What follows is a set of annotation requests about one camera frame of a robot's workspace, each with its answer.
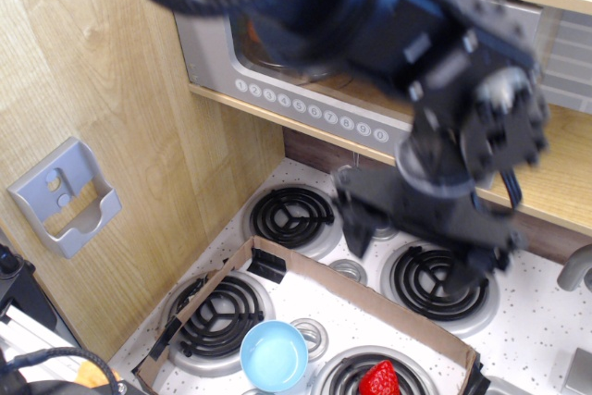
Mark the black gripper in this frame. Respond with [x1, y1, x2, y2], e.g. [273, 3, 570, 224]
[332, 167, 527, 295]

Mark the grey toy microwave door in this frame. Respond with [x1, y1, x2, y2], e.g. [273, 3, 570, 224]
[176, 0, 548, 170]

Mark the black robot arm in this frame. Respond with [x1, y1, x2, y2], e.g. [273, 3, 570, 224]
[152, 0, 549, 293]

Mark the back right black burner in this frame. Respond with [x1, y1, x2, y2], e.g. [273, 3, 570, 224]
[379, 241, 500, 339]

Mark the black burner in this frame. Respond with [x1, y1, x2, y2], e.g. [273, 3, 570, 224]
[310, 346, 438, 395]
[168, 271, 276, 378]
[240, 184, 342, 260]
[379, 241, 500, 339]

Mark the grey stove knob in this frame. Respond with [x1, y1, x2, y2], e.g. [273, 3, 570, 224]
[370, 223, 399, 241]

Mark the brown cardboard tray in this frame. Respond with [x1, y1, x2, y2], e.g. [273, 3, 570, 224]
[133, 237, 490, 394]

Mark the back left black burner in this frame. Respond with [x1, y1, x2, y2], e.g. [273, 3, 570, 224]
[240, 184, 342, 260]

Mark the red toy strawberry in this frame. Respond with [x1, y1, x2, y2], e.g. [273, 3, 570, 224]
[358, 360, 401, 395]

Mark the front right black burner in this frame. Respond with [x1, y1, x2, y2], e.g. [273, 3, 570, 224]
[310, 346, 438, 395]

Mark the wooden shelf unit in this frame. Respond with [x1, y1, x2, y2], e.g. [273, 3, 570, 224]
[178, 0, 591, 235]

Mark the grey faucet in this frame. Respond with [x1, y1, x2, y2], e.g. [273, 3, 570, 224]
[557, 244, 592, 291]

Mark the light blue bowl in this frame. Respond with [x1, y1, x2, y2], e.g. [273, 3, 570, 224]
[240, 320, 309, 392]

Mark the front left black burner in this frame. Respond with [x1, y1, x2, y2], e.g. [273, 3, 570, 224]
[168, 271, 276, 378]

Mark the orange toy carrot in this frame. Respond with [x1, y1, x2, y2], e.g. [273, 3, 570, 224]
[246, 19, 262, 44]

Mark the clear ring knob back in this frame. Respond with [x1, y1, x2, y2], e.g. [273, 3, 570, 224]
[329, 259, 367, 285]

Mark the clear ring knob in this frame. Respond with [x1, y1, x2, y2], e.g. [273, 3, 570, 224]
[329, 259, 367, 285]
[290, 318, 329, 362]

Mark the clear ring knob front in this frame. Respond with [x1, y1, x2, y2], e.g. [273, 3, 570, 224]
[290, 318, 329, 362]

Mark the grey wall holder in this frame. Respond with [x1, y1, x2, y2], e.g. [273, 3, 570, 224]
[7, 137, 122, 259]

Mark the black braided cable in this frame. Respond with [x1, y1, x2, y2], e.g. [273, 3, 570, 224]
[0, 346, 126, 395]

